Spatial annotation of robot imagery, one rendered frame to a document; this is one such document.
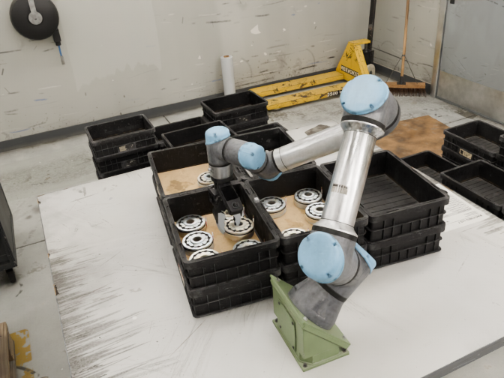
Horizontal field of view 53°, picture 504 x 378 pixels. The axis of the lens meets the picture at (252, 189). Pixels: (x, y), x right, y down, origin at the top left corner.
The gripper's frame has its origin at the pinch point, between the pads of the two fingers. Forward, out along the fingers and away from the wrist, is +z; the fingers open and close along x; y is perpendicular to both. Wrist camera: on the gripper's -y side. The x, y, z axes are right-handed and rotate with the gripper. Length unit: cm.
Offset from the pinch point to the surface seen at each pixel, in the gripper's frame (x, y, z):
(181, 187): 3.1, 44.1, 4.3
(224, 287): 10.3, -17.9, 7.0
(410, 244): -55, -25, 11
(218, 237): 3.0, 4.1, 4.6
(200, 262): 16.3, -17.2, -4.8
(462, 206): -95, -10, 18
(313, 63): -236, 334, 66
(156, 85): -62, 335, 54
